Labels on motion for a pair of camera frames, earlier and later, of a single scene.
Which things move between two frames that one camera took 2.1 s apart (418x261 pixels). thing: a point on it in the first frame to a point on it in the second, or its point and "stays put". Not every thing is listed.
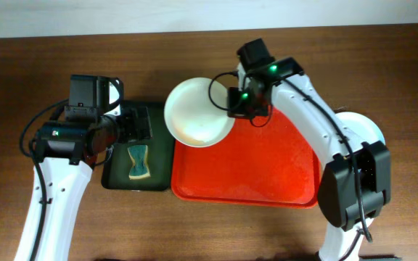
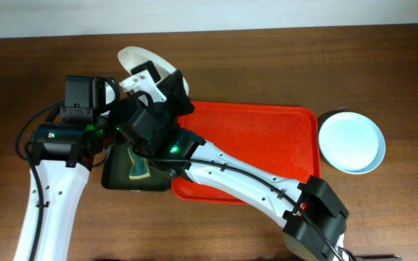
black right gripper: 239,105 to 175,94
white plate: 196,112 to 130,57
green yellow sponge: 140,170 stays put
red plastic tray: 271,164 stays put
